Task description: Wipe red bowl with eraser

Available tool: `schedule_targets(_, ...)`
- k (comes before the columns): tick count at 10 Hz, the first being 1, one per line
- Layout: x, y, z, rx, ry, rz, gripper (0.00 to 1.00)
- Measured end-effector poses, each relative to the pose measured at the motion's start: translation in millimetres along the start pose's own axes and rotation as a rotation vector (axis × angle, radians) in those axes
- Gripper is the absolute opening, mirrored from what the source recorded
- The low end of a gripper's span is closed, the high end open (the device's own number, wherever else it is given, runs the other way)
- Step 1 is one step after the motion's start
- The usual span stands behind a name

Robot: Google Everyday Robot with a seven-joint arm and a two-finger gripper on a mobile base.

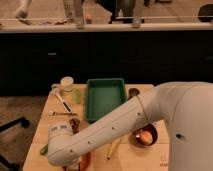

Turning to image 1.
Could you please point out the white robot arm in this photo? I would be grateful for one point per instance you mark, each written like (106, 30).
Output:
(185, 107)

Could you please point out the dark red bowl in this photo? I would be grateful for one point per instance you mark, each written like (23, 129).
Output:
(151, 128)

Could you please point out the apple in bowl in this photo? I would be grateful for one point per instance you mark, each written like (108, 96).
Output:
(146, 138)

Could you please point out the green plastic tray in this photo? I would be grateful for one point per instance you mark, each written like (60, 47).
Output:
(103, 96)

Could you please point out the white cup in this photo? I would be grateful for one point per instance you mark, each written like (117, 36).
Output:
(67, 83)

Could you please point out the dark brown snack object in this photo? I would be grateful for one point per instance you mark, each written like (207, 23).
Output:
(74, 122)

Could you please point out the white marker pen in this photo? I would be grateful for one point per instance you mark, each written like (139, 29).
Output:
(63, 102)

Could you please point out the yellow banana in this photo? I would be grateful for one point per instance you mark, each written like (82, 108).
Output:
(114, 145)

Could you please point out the green vegetable piece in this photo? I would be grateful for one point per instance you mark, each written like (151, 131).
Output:
(44, 150)

